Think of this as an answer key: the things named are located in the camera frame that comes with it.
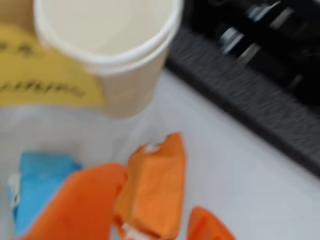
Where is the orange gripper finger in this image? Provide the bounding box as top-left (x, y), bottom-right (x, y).
top-left (186, 206), bottom-right (237, 240)
top-left (17, 162), bottom-right (129, 240)

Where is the blue paper-wrapped rubbish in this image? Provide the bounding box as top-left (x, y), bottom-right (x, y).
top-left (8, 149), bottom-right (83, 236)

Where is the orange paper-wrapped rubbish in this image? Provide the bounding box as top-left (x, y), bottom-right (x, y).
top-left (112, 132), bottom-right (186, 240)

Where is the yellow welcome paper sign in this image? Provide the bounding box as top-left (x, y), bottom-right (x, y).
top-left (0, 24), bottom-right (105, 106)

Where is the grey foam border strip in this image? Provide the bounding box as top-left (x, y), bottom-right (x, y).
top-left (164, 24), bottom-right (320, 176)

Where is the paper cup with orange tag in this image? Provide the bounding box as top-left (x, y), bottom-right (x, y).
top-left (33, 0), bottom-right (185, 118)

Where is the black tripod stand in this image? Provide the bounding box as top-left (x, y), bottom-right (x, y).
top-left (194, 0), bottom-right (320, 106)

